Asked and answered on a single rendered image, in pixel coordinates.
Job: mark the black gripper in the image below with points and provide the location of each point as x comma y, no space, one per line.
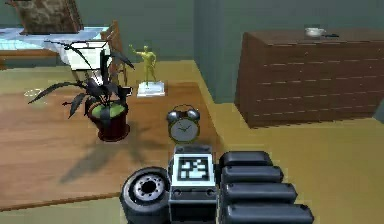
146,195

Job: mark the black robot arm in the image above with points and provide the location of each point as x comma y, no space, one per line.
246,190

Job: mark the bed with pale blue cover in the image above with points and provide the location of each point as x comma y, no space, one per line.
30,41

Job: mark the green alarm clock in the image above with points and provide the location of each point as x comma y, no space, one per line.
183,126

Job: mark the dark plant in red pot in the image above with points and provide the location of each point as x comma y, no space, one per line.
108,113

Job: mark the yellow-green human statue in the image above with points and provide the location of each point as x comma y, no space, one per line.
149,71

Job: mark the brown wooden chair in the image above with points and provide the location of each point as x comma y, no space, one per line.
115,50

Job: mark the brown chest of drawers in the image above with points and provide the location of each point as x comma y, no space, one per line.
310,76

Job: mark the white bowl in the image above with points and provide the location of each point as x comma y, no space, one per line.
314,32

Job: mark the black flat object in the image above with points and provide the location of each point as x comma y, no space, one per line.
331,35

